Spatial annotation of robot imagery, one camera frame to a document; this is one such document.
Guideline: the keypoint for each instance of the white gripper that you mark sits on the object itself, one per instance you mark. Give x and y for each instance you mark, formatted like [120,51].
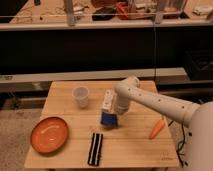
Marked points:
[108,101]

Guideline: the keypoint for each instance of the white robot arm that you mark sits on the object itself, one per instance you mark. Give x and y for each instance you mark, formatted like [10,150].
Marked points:
[198,118]

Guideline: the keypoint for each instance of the clear plastic cup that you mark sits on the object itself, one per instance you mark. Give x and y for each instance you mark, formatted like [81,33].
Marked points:
[81,96]

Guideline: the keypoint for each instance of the orange carrot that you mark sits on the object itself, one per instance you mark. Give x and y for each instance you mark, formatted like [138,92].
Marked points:
[157,128]

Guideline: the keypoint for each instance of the orange plate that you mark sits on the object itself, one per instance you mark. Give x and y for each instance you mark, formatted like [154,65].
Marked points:
[49,135]

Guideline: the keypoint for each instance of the metal shelf rack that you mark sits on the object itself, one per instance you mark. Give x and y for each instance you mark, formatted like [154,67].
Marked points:
[43,40]

